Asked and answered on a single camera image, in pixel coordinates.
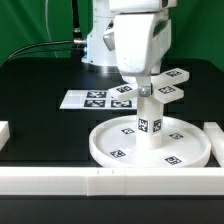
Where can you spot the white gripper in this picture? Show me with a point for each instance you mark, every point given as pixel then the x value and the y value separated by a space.
pixel 139 41

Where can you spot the white cross-shaped table base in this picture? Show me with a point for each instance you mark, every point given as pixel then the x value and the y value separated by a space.
pixel 164 87

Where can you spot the white round table top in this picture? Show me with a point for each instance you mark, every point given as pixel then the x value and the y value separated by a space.
pixel 113 144

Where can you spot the white marker sheet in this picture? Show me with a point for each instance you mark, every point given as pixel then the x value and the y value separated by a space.
pixel 95 100

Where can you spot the white right rail block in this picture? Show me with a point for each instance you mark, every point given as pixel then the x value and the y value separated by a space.
pixel 216 136

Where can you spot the white rail block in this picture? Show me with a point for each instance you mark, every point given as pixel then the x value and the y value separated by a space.
pixel 4 133
pixel 216 136

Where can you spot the white front rail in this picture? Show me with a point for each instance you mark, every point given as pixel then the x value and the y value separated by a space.
pixel 109 181

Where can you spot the white left rail block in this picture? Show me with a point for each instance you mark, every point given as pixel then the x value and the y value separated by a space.
pixel 4 133

